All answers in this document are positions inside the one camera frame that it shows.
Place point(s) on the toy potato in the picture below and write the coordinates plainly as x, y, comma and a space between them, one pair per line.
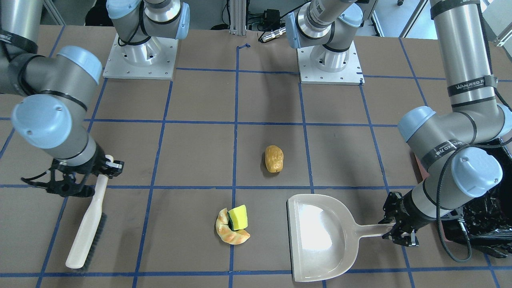
274, 159

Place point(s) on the aluminium frame post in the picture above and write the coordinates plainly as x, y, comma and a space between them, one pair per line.
237, 17

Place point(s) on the beige plastic dustpan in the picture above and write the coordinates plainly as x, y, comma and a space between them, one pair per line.
324, 237

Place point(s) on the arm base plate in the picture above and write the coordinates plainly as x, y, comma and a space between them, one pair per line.
153, 60
317, 65

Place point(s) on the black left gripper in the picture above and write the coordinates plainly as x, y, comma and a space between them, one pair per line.
403, 213

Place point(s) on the silver metal connector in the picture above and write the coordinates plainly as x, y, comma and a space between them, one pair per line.
272, 35

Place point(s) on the yellow green sponge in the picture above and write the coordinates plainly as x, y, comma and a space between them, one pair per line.
238, 218

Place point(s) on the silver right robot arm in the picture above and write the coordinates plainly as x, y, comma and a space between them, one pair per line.
57, 91

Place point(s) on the white hand brush dark bristles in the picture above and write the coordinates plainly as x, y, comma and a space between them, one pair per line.
90, 229

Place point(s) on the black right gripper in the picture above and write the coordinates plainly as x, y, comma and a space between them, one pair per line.
94, 163

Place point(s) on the bin with black bag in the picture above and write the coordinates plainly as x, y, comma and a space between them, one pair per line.
484, 223

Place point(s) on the toy croissant bread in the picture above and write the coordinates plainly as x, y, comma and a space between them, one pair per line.
226, 234

